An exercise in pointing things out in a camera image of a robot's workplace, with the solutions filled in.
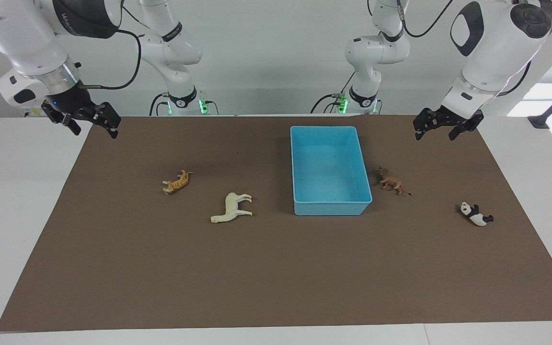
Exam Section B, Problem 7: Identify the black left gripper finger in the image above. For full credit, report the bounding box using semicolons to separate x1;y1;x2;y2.
448;125;473;141
413;109;437;141

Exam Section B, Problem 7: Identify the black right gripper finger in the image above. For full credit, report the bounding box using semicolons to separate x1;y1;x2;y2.
93;102;122;139
58;114;82;136

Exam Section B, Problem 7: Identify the brown lion toy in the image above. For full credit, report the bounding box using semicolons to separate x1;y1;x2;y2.
377;167;412;197

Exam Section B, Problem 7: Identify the black and white panda toy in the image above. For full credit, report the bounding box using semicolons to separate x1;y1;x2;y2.
458;202;495;227

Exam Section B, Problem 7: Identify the orange striped tiger toy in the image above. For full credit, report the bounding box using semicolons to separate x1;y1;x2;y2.
162;170;194;196

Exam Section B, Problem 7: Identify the cream horse toy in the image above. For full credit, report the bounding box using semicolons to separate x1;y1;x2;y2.
210;192;253;224

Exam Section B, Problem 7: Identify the light blue storage box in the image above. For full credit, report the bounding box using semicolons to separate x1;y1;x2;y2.
289;126;373;217

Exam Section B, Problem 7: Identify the brown table mat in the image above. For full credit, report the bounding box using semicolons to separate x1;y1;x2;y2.
0;115;552;332

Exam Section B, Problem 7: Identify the black base cable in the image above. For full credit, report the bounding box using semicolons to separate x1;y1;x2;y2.
149;91;219;115
310;72;353;115

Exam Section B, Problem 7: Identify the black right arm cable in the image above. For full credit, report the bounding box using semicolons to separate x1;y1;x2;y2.
79;0;142;91

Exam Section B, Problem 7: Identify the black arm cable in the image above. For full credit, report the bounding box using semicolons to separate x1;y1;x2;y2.
79;0;142;91
397;0;552;96

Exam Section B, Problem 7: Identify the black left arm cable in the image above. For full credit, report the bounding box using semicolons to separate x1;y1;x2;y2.
397;0;552;96

